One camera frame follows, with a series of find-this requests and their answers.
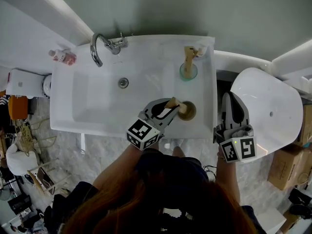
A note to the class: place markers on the person's right forearm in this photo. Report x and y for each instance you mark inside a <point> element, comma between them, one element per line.
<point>228,179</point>

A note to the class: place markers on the white ceramic sink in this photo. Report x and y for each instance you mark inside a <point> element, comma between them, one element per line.
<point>97,101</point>

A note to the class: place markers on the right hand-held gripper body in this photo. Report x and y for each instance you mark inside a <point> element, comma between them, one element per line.
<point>241,150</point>

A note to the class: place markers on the green glass cup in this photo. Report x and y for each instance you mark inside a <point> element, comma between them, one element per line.
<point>183,75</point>

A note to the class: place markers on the crumpled white cloth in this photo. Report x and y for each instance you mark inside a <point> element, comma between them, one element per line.
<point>202,51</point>

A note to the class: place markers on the person's right leg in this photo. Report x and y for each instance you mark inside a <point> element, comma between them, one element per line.
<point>179,150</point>

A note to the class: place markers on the chrome faucet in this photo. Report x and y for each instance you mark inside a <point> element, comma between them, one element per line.
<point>96,50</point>

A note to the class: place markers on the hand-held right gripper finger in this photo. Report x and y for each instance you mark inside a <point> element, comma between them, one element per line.
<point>243,116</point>
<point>227,111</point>

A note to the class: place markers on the white beanbag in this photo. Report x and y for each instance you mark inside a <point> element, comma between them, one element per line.
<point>19,157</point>

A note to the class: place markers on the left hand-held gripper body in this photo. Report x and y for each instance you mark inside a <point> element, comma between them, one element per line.
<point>142,133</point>

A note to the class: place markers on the chrome sink drain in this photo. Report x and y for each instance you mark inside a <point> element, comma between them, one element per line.
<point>123,82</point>

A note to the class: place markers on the brown cup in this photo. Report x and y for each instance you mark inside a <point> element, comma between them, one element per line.
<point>191,111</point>

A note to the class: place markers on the pink bottle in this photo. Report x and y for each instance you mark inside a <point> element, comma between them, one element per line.
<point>64,57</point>

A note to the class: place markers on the person's left forearm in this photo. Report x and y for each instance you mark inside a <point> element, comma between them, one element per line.
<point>117,169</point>

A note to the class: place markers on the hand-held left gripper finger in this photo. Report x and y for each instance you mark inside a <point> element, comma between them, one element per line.
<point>153,103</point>
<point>171,117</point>

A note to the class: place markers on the person's dark shirt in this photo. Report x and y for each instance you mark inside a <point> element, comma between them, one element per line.
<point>170,169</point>

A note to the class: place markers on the white toilet tank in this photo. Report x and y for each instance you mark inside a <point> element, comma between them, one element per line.
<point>26,83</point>

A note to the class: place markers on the wooden chair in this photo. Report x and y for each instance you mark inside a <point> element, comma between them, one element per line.
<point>46,179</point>

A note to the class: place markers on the cardboard box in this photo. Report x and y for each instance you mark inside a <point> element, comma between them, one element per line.
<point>287,169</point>

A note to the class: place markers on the orange stool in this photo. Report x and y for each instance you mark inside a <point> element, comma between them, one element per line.
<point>17,107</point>

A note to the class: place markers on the black bag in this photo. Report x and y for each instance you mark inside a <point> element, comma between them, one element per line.
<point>301,202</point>

